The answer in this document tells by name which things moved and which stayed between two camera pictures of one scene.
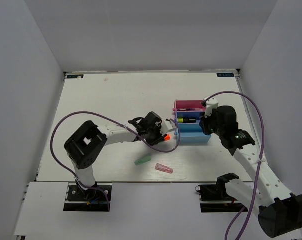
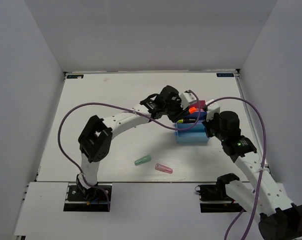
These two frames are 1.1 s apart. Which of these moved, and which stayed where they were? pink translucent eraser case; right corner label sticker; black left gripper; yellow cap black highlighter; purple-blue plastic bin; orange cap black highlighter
Moved: orange cap black highlighter; black left gripper
Stayed: yellow cap black highlighter; pink translucent eraser case; purple-blue plastic bin; right corner label sticker
